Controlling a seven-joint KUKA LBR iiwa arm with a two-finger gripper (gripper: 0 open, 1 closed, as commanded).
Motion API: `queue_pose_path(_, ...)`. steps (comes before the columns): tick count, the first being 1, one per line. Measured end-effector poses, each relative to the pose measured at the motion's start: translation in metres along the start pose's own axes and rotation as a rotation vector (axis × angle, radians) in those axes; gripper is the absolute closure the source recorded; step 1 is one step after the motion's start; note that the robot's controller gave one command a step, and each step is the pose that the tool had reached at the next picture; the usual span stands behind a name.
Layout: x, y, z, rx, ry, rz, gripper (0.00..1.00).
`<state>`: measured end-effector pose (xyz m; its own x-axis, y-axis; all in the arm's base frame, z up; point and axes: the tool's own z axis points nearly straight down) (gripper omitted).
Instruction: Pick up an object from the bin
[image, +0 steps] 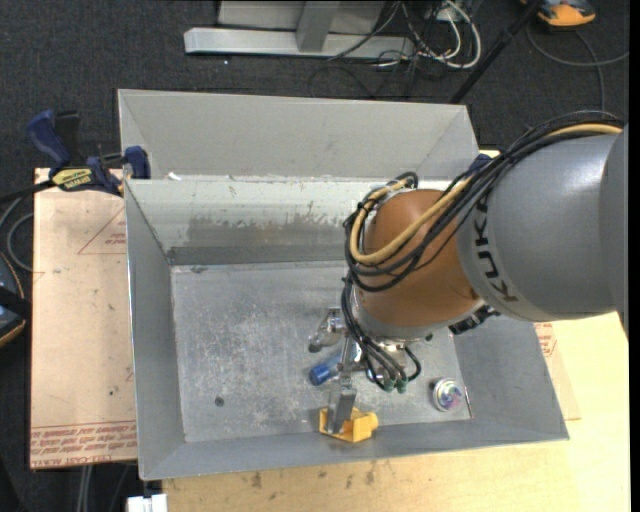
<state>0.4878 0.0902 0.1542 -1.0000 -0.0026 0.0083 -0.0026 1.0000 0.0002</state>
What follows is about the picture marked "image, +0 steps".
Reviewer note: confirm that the round silver disc colourful swirl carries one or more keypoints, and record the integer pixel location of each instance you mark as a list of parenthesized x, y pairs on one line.
[(446, 394)]

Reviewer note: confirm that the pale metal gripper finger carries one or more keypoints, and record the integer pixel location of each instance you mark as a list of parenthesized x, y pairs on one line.
[(346, 407), (333, 410)]

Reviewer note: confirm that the yellow plastic block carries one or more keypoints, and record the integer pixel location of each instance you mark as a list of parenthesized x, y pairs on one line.
[(361, 425)]

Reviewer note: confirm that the clear bottle with blue cap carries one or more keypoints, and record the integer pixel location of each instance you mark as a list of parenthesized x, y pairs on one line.
[(320, 373)]

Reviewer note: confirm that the grey metal bin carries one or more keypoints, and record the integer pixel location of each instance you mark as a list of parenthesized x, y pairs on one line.
[(240, 350)]

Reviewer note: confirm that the brown cardboard board red print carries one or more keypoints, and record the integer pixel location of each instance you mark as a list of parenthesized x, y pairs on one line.
[(80, 320)]

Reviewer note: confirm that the clear glass object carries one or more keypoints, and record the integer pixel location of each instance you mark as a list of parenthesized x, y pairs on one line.
[(325, 331)]

